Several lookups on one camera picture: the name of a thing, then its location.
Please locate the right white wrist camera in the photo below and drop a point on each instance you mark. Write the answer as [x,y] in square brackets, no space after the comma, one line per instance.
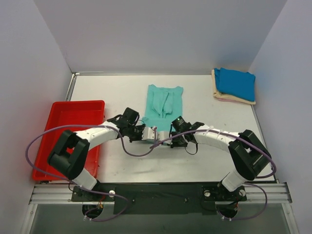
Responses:
[162,135]

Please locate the aluminium frame rail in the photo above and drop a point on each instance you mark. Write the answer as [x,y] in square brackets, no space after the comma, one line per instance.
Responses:
[59,193]

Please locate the folded beige t shirt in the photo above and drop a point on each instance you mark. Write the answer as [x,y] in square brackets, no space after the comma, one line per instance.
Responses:
[218,94]

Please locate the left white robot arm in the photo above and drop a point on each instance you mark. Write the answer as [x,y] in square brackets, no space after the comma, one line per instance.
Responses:
[69,154]

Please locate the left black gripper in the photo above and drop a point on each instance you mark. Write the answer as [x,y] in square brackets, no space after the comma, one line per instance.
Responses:
[137,132]

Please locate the folded blue t shirt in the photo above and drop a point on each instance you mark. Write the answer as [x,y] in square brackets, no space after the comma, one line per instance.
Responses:
[235,83]

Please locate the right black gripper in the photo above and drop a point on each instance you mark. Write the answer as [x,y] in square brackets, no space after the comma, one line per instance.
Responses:
[175,139]

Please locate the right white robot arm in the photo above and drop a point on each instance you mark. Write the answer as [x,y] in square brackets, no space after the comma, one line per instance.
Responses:
[250,157]

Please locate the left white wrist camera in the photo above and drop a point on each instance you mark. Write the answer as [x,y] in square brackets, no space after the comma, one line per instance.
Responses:
[149,134]

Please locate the teal t shirt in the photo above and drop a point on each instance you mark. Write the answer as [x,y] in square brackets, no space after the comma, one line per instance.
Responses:
[163,106]

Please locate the red plastic bin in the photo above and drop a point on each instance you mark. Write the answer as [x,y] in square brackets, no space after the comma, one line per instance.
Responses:
[64,113]

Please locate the folded pink t shirt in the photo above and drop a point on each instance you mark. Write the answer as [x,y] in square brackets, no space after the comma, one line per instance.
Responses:
[225,100]

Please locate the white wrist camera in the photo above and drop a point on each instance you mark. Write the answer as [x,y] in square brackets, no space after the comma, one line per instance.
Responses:
[149,134]
[162,135]

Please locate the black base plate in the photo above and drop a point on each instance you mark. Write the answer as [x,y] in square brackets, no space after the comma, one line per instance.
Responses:
[172,198]

